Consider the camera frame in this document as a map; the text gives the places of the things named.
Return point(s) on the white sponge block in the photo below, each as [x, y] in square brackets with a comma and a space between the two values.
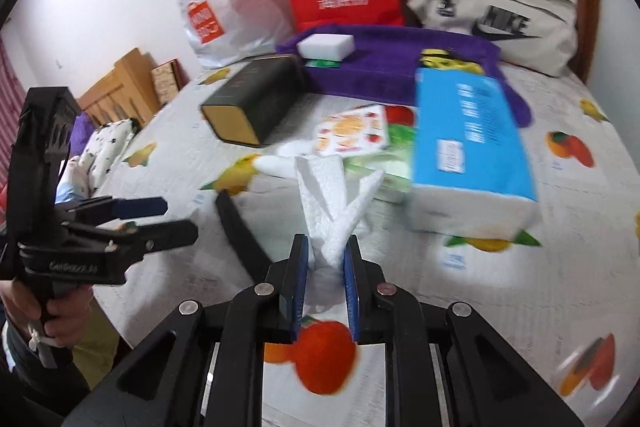
[325, 46]

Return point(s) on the green tissue pack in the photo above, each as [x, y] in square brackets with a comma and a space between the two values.
[395, 157]

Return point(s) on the dark tea tin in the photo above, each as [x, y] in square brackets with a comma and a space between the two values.
[255, 102]

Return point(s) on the grey waist bag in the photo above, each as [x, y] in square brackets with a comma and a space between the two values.
[490, 12]

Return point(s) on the yellow mini duffel bag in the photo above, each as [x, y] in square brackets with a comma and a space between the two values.
[452, 62]

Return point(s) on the green wet wipes packet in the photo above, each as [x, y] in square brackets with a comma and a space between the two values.
[322, 63]

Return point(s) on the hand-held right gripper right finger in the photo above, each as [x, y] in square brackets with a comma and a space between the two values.
[352, 287]

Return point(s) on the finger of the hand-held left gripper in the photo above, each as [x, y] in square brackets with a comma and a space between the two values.
[165, 234]
[140, 207]

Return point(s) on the person's left forearm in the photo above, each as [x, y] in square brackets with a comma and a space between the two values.
[30, 382]

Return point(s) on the fruit print packet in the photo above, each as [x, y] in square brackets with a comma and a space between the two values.
[352, 129]

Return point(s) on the red striped curtain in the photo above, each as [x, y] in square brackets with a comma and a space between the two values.
[11, 77]

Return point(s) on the wooden bed headboard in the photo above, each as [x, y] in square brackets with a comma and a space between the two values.
[120, 87]

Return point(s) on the blue tissue pack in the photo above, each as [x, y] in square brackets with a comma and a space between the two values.
[470, 147]

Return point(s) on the patterned notebook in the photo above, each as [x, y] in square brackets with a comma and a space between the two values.
[167, 82]

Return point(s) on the purple plush toy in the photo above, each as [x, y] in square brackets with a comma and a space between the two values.
[82, 129]

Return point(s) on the white floral pillow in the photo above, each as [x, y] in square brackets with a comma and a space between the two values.
[105, 152]

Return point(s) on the person's left hand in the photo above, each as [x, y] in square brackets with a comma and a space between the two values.
[70, 322]

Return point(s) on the green blanket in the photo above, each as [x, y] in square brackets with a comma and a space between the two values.
[100, 347]

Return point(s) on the purple fabric storage bin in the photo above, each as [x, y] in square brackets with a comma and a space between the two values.
[380, 62]

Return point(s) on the brown wooden door frame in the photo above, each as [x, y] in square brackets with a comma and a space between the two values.
[587, 7]

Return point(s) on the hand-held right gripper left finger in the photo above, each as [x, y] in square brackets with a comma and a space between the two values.
[297, 287]

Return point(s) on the white tissue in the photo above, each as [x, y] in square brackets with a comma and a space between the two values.
[325, 202]

